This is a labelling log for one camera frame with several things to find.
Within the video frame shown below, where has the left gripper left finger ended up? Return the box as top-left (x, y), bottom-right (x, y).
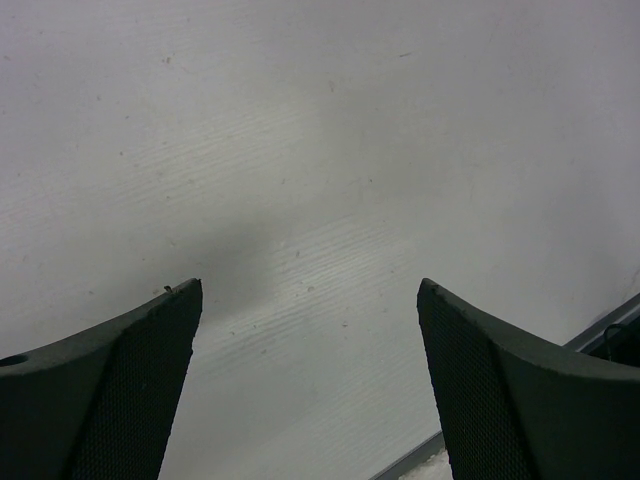
top-left (1, 279), bottom-right (203, 479)

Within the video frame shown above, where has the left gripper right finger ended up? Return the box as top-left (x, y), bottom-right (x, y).
top-left (417, 279), bottom-right (639, 479)

